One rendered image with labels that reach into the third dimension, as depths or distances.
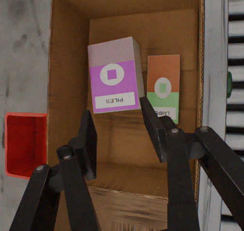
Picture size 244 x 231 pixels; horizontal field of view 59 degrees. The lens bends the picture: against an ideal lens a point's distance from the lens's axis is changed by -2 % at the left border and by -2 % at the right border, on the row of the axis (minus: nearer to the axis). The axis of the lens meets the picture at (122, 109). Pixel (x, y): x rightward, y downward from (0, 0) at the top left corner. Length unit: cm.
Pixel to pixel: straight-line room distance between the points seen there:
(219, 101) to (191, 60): 11
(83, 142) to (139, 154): 40
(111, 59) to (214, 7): 26
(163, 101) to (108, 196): 29
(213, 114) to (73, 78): 34
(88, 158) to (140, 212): 45
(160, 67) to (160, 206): 34
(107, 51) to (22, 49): 153
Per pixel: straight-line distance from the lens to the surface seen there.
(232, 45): 70
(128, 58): 49
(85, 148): 16
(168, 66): 53
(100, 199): 63
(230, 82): 58
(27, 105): 190
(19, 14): 212
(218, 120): 53
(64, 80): 51
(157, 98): 52
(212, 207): 58
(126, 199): 60
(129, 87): 48
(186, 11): 58
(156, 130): 16
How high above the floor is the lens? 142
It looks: 72 degrees down
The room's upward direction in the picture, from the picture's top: 92 degrees counter-clockwise
